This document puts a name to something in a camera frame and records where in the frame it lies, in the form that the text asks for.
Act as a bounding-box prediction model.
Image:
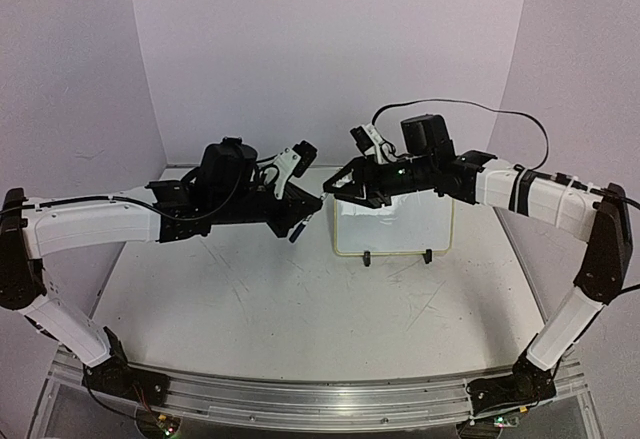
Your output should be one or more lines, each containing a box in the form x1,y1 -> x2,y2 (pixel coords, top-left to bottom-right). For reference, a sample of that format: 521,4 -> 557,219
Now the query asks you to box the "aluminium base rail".
47,358 -> 589,423

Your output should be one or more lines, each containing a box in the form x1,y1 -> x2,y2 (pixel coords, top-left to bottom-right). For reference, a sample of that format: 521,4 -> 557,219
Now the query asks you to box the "green circuit board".
490,406 -> 530,429
136,410 -> 180,439

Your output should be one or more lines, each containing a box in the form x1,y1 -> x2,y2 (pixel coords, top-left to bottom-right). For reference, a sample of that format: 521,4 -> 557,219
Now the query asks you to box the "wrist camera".
350,123 -> 395,164
272,141 -> 318,200

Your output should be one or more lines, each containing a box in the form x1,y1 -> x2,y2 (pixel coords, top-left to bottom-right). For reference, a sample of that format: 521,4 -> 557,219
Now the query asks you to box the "black right camera cable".
372,100 -> 550,173

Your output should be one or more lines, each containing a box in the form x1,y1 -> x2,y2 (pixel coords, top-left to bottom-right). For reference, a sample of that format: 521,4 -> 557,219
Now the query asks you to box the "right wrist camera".
350,123 -> 395,164

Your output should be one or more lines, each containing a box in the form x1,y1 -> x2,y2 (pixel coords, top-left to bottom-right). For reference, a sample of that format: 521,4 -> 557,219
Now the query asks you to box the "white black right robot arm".
323,114 -> 634,417

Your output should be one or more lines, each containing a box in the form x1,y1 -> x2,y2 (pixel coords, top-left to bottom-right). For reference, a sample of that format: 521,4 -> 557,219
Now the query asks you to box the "right green circuit board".
490,406 -> 530,429

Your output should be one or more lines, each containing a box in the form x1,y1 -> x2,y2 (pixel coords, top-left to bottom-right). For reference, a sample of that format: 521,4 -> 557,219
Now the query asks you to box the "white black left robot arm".
1,138 -> 323,406

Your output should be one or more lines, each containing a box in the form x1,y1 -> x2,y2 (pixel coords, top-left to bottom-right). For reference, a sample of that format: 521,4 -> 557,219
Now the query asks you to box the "black whiteboard marker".
288,214 -> 313,244

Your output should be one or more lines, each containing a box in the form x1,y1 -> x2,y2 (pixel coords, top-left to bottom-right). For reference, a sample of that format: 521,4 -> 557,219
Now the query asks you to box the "black left base cable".
77,363 -> 151,423

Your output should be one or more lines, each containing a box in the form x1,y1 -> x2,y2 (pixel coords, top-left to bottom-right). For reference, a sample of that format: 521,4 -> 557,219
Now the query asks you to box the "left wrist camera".
272,141 -> 318,200

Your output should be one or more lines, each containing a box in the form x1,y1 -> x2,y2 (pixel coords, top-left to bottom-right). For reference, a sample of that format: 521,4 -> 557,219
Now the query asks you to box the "left green circuit board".
136,410 -> 180,439

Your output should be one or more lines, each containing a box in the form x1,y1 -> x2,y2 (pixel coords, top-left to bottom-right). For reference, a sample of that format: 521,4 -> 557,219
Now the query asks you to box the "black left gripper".
209,181 -> 324,239

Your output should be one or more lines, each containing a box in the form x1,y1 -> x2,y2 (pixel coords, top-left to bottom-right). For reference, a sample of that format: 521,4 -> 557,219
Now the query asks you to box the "yellow framed small whiteboard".
333,192 -> 454,256

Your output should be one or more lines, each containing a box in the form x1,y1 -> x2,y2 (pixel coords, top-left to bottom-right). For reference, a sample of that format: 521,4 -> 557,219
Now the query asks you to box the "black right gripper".
320,151 -> 433,206

